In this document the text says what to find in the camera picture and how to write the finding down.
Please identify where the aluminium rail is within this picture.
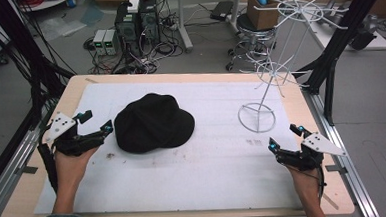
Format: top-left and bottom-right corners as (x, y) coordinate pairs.
(301, 87), (383, 217)
(0, 105), (59, 217)

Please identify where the white wire hat rack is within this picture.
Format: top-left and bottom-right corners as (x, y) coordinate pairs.
(231, 0), (356, 135)

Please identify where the person's left hand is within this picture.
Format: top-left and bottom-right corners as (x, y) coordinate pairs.
(53, 146), (101, 194)

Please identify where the black metal frame post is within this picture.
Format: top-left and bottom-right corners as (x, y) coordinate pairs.
(0, 0), (80, 130)
(299, 0), (386, 128)

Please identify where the tangle of floor cables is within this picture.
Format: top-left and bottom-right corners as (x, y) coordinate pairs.
(81, 8), (193, 78)

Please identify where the white power supply unit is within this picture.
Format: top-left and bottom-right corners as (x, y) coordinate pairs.
(92, 29), (108, 57)
(102, 28), (121, 57)

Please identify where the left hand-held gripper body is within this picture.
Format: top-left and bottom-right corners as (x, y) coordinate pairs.
(40, 109), (105, 159)

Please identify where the brown cardboard box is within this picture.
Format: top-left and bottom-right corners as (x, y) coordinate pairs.
(245, 0), (285, 32)

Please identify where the white foam mat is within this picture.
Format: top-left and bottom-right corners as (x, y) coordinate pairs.
(27, 72), (304, 217)

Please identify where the white table leg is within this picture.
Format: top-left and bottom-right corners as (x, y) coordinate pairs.
(174, 0), (194, 54)

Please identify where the white adapter box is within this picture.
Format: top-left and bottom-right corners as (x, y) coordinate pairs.
(126, 0), (142, 15)

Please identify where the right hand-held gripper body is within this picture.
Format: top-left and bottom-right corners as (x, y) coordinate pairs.
(274, 131), (347, 173)

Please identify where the black cap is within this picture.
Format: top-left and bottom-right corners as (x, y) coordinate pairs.
(112, 90), (197, 156)

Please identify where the black computer tower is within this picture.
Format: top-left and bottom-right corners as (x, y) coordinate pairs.
(112, 0), (143, 58)
(137, 0), (162, 45)

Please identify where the black strap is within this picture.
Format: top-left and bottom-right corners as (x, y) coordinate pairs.
(37, 142), (59, 195)

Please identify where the black cable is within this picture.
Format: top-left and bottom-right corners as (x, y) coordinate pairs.
(292, 163), (328, 201)

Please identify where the round metal stool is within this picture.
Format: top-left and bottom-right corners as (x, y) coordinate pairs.
(222, 11), (280, 73)

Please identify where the person's right hand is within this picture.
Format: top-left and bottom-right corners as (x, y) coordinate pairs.
(285, 163), (321, 198)

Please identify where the black flat device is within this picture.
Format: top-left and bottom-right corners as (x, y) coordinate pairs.
(208, 0), (235, 22)

